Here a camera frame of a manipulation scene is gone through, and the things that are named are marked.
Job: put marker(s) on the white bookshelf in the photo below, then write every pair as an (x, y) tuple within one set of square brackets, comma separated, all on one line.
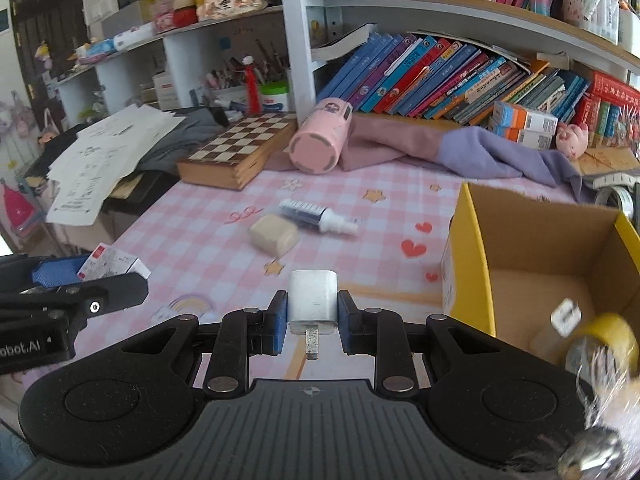
[(296, 26)]

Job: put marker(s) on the small red white box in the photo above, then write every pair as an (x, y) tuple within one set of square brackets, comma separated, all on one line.
[(106, 261)]

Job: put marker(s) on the red book box set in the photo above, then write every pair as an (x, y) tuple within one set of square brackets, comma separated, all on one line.
[(610, 111)]

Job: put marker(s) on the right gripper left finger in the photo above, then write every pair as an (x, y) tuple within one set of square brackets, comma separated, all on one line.
[(240, 335)]

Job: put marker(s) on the wooden chess board box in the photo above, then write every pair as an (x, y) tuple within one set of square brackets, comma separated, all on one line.
[(240, 153)]

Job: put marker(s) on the pink checkered table mat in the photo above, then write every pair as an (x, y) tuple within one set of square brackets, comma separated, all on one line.
[(195, 242)]

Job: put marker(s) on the grey cloth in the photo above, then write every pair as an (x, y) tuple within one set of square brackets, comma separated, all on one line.
[(198, 127)]

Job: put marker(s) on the white spray bottle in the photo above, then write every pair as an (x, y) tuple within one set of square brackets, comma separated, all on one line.
[(322, 219)]

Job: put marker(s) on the beige eraser block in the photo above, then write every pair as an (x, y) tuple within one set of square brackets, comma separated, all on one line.
[(274, 235)]

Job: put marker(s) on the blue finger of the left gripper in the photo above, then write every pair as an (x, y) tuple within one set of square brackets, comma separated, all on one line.
[(59, 272)]

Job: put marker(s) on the small white usb charger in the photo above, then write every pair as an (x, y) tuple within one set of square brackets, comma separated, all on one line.
[(312, 307)]

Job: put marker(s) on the stack of white papers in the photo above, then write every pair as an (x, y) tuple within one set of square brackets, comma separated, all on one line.
[(85, 174)]

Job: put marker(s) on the red pen figure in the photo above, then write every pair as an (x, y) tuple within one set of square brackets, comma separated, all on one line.
[(251, 84)]

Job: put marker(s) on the pink pig toy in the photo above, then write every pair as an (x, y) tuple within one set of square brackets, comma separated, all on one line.
[(572, 140)]

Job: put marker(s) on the row of leaning books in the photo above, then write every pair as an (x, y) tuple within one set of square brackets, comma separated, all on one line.
[(443, 77)]

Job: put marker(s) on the yellow tape roll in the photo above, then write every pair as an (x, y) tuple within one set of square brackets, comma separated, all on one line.
[(609, 331)]

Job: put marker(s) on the orange white small boxes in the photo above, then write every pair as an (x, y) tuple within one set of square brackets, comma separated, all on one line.
[(531, 128)]

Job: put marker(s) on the yellow cardboard box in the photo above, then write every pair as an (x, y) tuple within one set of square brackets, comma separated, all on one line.
[(510, 260)]

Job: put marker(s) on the pink purple cloth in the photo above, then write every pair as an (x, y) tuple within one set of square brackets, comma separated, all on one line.
[(468, 152)]

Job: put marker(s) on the large white plug charger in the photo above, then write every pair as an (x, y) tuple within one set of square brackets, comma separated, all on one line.
[(561, 323)]

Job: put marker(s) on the pink cylindrical cup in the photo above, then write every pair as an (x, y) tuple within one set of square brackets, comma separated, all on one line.
[(317, 145)]

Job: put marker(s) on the white green lid jar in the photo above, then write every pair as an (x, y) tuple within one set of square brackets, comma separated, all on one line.
[(275, 96)]

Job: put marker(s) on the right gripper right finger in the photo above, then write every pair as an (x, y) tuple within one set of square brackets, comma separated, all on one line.
[(379, 333)]

